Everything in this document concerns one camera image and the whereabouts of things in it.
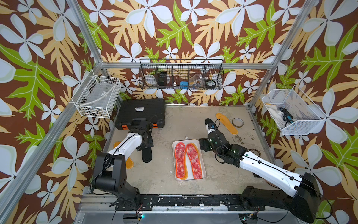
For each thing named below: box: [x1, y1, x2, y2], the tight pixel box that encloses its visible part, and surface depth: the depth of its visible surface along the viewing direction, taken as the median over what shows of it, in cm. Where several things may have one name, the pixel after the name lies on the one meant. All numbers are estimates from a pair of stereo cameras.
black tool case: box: [115, 98, 166, 131], surface depth 109 cm
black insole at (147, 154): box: [141, 147, 152, 163], surface depth 88 cm
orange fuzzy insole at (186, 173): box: [179, 164, 189, 181], surface depth 86 cm
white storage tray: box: [172, 139, 207, 182], surface depth 88 cm
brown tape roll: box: [231, 117, 245, 128], surface depth 111 cm
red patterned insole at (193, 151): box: [186, 142, 203, 180], surface depth 89 cm
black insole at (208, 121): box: [205, 118, 215, 126], surface depth 113 cm
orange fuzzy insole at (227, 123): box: [215, 112, 239, 135], surface depth 110 cm
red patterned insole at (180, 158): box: [174, 141, 186, 180], surface depth 90 cm
